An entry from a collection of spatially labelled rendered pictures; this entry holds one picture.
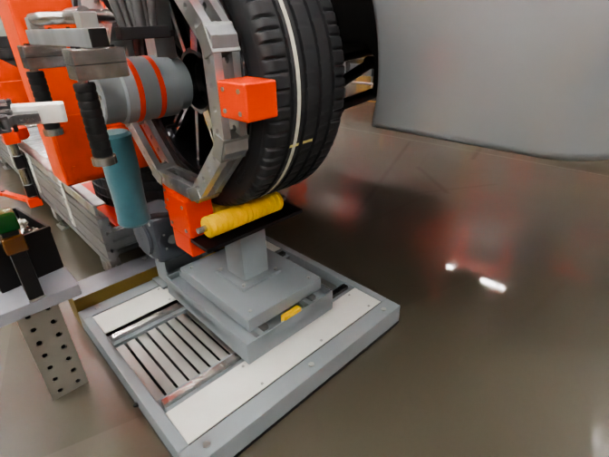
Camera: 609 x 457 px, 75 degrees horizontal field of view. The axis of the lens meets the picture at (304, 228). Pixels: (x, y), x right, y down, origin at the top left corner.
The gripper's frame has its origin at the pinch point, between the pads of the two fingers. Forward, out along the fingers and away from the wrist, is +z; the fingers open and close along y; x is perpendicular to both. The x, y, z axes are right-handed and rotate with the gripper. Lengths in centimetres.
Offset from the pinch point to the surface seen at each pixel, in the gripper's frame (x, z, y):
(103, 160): 10.6, 7.7, 2.5
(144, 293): 90, 15, 45
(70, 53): -7.1, 6.2, 6.0
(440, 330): 79, 101, -23
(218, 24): -11.9, 31.8, 6.7
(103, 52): -7.1, 11.3, 6.9
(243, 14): -13.5, 37.0, 7.6
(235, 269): 64, 41, 18
